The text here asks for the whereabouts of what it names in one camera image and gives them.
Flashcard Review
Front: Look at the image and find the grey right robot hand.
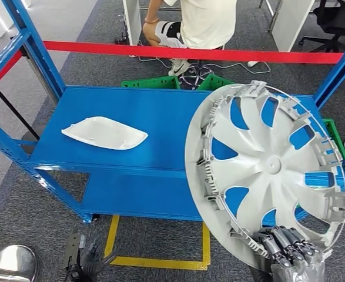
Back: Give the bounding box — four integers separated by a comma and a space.
250, 226, 326, 282

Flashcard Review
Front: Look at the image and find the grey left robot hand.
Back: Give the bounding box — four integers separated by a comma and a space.
81, 237, 116, 282

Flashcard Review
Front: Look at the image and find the silver plastic wheel hubcap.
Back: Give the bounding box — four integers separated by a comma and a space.
185, 80, 345, 271

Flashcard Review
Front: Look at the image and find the white plastic trim part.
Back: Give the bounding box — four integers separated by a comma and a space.
61, 116, 149, 151

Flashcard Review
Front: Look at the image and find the blue metal shelf rack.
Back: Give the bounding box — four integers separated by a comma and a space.
0, 0, 345, 224

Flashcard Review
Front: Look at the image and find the green plastic crate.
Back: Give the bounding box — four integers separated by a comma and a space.
120, 76, 181, 90
324, 118, 345, 172
196, 73, 237, 92

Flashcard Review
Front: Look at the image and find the red barrier belt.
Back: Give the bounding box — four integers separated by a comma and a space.
42, 41, 345, 65
0, 51, 23, 98

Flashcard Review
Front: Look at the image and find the black stool with chrome base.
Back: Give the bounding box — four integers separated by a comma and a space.
179, 46, 224, 89

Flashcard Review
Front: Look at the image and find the white desk side panel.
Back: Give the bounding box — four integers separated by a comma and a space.
259, 0, 315, 52
122, 0, 142, 46

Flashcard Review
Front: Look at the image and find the black office chair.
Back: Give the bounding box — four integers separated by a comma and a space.
298, 0, 345, 53

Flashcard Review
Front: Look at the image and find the seated person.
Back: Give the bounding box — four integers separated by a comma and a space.
142, 0, 238, 77

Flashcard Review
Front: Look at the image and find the white power cable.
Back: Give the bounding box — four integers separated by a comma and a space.
138, 54, 271, 75

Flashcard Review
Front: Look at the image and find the chrome stanchion post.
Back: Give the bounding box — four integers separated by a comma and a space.
21, 43, 58, 105

